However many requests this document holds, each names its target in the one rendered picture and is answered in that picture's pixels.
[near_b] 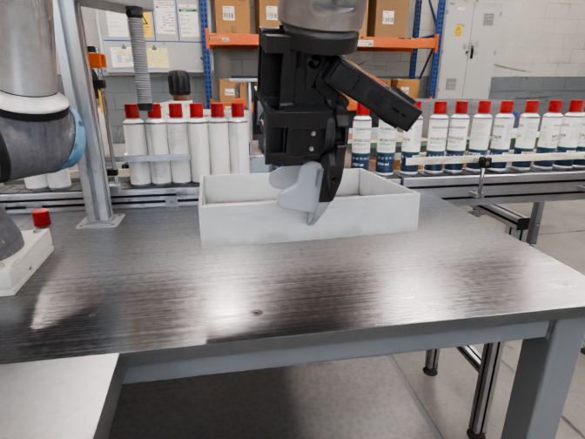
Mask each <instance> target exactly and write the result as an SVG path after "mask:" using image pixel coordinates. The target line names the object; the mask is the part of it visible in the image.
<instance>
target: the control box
mask: <svg viewBox="0 0 585 439"><path fill-rule="evenodd" d="M75 1H76V2H79V3H80V5H81V6H83V7H87V8H92V9H97V10H106V11H111V12H116V13H121V14H126V9H125V7H126V6H128V5H129V6H139V7H143V10H142V12H150V11H154V5H153V0H75Z"/></svg>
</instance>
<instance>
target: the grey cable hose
mask: <svg viewBox="0 0 585 439"><path fill-rule="evenodd" d="M125 9H126V16H127V17H128V18H127V20H129V21H128V25H129V26H128V27H129V28H130V29H129V32H130V40H131V49H132V51H131V52H132V55H133V58H132V59H133V60H132V62H134V63H133V64H134V65H133V66H134V67H133V69H135V70H134V71H135V72H134V73H135V74H134V76H136V77H135V80H136V81H135V83H136V87H137V88H136V90H137V96H138V110H139V111H152V110H153V103H152V99H151V91H150V89H151V88H150V81H149V80H150V79H149V78H150V77H149V76H150V75H149V72H148V71H149V70H148V69H149V68H148V63H147V62H148V61H147V56H146V55H147V53H146V52H147V51H146V44H145V37H144V35H145V34H144V33H145V32H144V25H143V23H144V22H143V21H144V20H143V19H142V18H143V16H144V15H143V12H142V10H143V7H139V6H129V5H128V6H126V7H125Z"/></svg>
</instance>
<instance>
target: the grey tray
mask: <svg viewBox="0 0 585 439"><path fill-rule="evenodd" d="M269 175H270V172H260V173H241V174H221V175H202V176H200V187H199V197H198V216H199V227H200V238H201V248H202V249H203V248H214V247H235V246H246V245H257V244H268V243H279V242H290V241H301V240H322V239H333V238H344V237H354V236H366V235H376V234H388V233H409V232H417V226H418V216H419V205H420V193H419V192H416V191H414V190H411V189H409V188H407V187H404V186H401V185H399V184H397V183H394V182H393V181H391V180H388V179H385V178H382V177H381V176H379V175H376V174H374V173H372V172H369V171H367V170H364V169H362V168H354V169H344V171H343V175H342V180H341V182H340V186H339V189H338V191H337V192H336V195H335V197H334V199H333V201H331V203H330V205H329V207H328V208H327V209H326V210H325V212H324V213H323V214H322V215H321V217H320V218H319V219H318V220H317V221H316V222H315V223H314V224H313V225H311V226H308V225H307V218H308V212H305V211H300V210H293V209H287V208H283V207H280V206H279V205H278V204H277V200H276V199H277V195H278V193H279V192H280V191H282V190H283V189H278V188H274V187H272V186H271V185H270V184H269Z"/></svg>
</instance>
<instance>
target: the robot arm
mask: <svg viewBox="0 0 585 439"><path fill-rule="evenodd" d="M366 4H367V0H279V3H278V20H279V21H280V22H281V23H282V24H280V25H279V27H266V26H259V58H258V85H257V86H254V95H253V127H252V134H263V148H262V150H261V151H262V153H263V155H264V158H265V164H266V165H277V164H283V166H282V167H280V168H278V169H276V170H274V171H272V172H271V173H270V175H269V184H270V185H271V186H272V187H274V188H278V189H283V190H282V191H280V192H279V193H278V195H277V199H276V200H277V204H278V205H279V206H280V207H283V208H287V209H293V210H300V211H305V212H308V218H307V225H308V226H311V225H313V224H314V223H315V222H316V221H317V220H318V219H319V218H320V217H321V215H322V214H323V213H324V212H325V210H326V209H327V208H328V207H329V205H330V203H331V201H333V199H334V197H335V195H336V192H337V191H338V189H339V186H340V182H341V180H342V175H343V171H344V164H345V154H346V148H347V143H348V135H349V116H348V113H347V107H348V105H349V100H348V99H347V98H346V97H345V96H344V95H343V94H342V93H344V94H346V95H347V96H348V97H349V98H352V99H353V100H355V101H357V102H358V103H360V104H361V105H364V106H365V107H366V108H368V109H369V110H371V111H373V112H374V113H375V114H376V115H377V116H378V117H379V118H380V119H381V120H382V121H383V122H384V123H386V124H389V125H390V126H392V127H394V128H395V129H396V128H397V127H399V128H400V129H402V130H403V131H405V132H408V131H409V130H410V128H411V127H412V126H413V125H414V123H415V122H416V120H417V119H418V118H419V117H420V115H421V114H422V113H423V111H421V110H420V109H419V107H418V106H416V105H415V104H416V101H415V100H414V99H413V98H411V97H410V95H409V93H408V92H407V91H403V90H401V89H399V88H398V87H396V86H395V85H394V86H393V88H392V87H390V86H389V85H387V84H385V83H383V82H382V81H380V80H379V79H377V78H376V77H375V76H373V75H372V74H370V73H369V72H367V71H365V70H364V69H362V68H361V67H359V66H358V65H357V64H355V63H354V62H352V61H351V60H349V59H348V58H346V57H345V56H343V55H346V54H351V53H354V52H355V51H357V46H358V41H359V35H360V34H359V32H358V30H360V29H361V28H362V27H363V23H364V18H365V13H366ZM309 58H310V59H309ZM341 92H342V93H341ZM258 101H259V102H260V103H261V105H262V107H263V118H264V120H260V124H257V108H258ZM267 106H268V107H267ZM81 124H82V119H81V118H80V116H79V115H78V113H77V111H76V110H75V109H74V108H72V107H71V106H69V101H68V99H67V98H66V97H65V96H64V95H62V94H61V93H60V92H59V91H58V86H57V57H56V41H55V26H54V11H53V0H0V183H4V182H8V181H12V180H17V179H24V178H29V177H32V176H37V175H41V174H45V173H55V172H59V171H61V170H63V169H66V168H70V167H73V166H74V165H75V164H77V163H78V162H79V160H80V159H81V158H82V156H83V154H84V148H85V131H84V127H83V126H81ZM23 247H24V238H23V235H22V233H21V231H20V229H19V228H18V226H17V225H16V224H15V222H14V221H13V220H12V218H11V217H10V216H9V214H7V212H6V211H5V210H4V209H3V207H2V206H1V205H0V261H1V260H5V259H7V258H9V257H10V256H12V255H13V254H15V253H17V252H18V251H20V250H21V249H22V248H23Z"/></svg>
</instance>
